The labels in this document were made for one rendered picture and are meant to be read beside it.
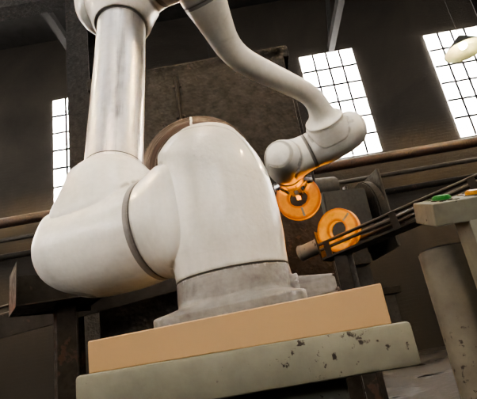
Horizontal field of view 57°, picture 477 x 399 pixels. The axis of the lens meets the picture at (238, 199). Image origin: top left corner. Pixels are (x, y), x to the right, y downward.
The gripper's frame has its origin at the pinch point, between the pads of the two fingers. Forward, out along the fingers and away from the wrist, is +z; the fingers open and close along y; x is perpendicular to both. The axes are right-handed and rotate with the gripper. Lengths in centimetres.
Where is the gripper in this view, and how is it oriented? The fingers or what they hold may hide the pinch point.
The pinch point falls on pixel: (297, 193)
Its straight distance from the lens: 153.7
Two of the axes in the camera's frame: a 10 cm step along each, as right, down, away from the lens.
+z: 2.4, 2.5, 9.4
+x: -1.7, -9.4, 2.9
